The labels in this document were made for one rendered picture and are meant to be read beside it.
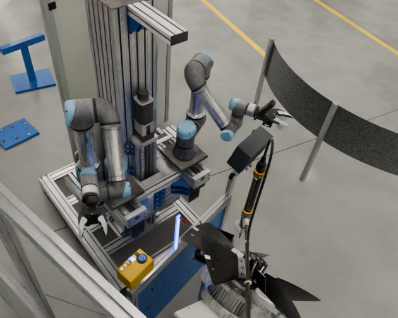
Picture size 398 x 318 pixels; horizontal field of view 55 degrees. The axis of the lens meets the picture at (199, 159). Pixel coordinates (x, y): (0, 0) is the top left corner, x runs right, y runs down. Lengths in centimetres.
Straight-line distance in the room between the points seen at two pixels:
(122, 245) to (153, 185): 75
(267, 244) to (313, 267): 41
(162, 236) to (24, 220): 217
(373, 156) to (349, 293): 113
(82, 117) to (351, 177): 303
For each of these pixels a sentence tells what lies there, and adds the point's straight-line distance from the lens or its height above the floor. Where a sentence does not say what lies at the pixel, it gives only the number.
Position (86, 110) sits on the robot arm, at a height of 167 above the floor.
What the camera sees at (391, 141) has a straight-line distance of 337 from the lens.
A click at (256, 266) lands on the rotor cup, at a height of 125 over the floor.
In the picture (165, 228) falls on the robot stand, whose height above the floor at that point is 21.
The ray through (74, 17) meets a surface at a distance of 287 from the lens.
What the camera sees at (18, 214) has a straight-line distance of 96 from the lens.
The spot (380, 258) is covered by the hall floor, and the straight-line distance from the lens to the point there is 371.
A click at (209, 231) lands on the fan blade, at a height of 116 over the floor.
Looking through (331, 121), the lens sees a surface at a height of 78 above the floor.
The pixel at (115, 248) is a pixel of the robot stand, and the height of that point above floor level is 21.
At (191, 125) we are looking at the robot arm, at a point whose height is 127.
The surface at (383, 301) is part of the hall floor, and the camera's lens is 350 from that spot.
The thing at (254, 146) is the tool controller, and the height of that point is 124.
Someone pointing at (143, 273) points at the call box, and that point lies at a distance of 196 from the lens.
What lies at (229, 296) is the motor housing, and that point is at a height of 117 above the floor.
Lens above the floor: 280
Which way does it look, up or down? 46 degrees down
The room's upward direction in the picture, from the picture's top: 7 degrees clockwise
